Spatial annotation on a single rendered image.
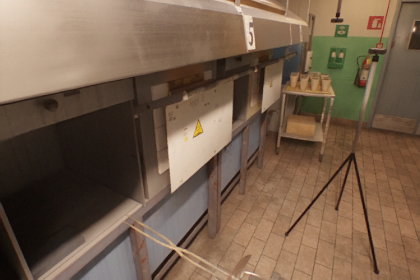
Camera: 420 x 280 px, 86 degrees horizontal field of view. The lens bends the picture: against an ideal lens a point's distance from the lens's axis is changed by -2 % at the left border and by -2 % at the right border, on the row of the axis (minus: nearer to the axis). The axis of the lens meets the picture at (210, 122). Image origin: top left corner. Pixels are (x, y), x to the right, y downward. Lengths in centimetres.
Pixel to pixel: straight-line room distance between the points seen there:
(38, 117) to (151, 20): 39
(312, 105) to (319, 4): 177
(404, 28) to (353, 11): 79
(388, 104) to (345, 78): 81
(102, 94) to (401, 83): 456
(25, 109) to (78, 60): 31
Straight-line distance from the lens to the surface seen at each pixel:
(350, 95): 481
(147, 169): 108
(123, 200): 121
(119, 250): 128
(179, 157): 103
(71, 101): 77
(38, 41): 42
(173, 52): 60
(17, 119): 72
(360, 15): 470
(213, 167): 169
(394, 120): 500
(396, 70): 481
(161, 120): 106
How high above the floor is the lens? 158
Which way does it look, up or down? 21 degrees down
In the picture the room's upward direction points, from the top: straight up
